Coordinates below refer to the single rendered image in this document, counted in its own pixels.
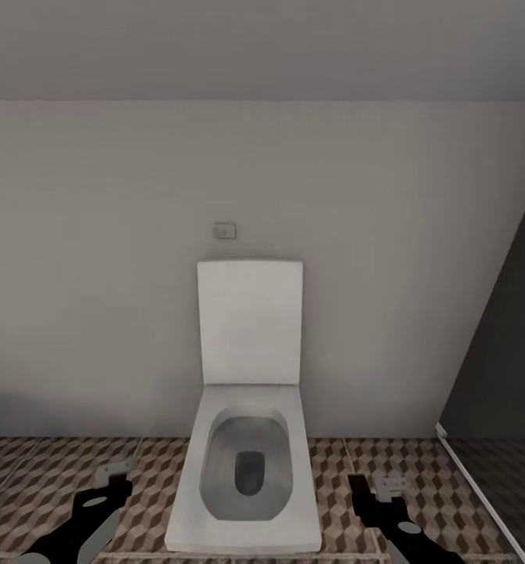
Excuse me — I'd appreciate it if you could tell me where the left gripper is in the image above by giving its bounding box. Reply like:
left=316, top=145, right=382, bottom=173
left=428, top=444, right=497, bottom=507
left=72, top=480, right=132, bottom=516

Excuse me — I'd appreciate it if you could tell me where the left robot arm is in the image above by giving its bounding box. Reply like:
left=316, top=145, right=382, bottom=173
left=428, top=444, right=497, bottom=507
left=10, top=459, right=137, bottom=564

